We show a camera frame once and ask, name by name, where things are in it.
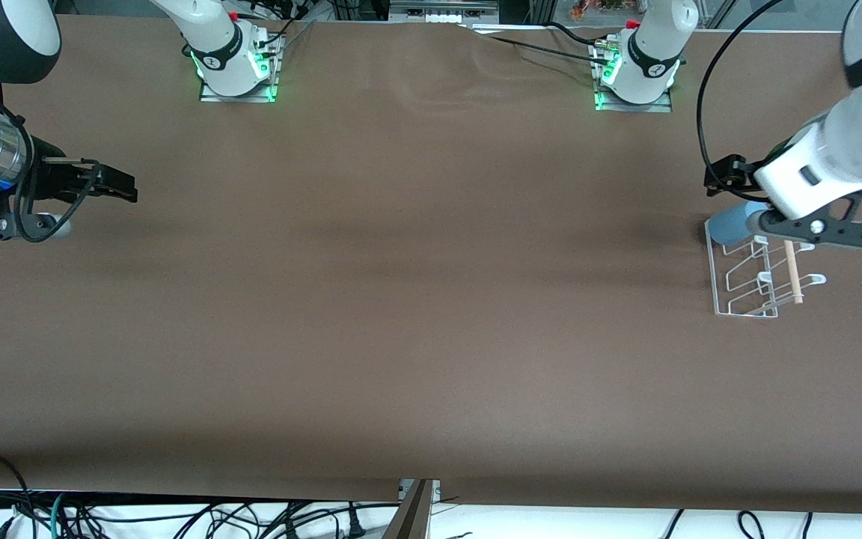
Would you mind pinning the aluminium frame bracket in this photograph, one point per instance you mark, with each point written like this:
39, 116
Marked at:
437, 490

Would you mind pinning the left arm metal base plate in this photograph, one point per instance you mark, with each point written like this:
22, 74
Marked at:
663, 105

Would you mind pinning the brown table cover sheet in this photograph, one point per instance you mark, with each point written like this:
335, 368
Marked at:
431, 299

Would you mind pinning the blue plastic cup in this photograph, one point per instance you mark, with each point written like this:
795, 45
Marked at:
730, 224

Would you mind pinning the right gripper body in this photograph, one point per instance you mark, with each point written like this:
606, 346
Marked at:
53, 180

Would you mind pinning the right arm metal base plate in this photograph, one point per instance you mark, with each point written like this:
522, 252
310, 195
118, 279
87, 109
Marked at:
210, 93

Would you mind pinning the black power plug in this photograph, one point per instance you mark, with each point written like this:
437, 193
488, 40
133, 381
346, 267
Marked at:
356, 524

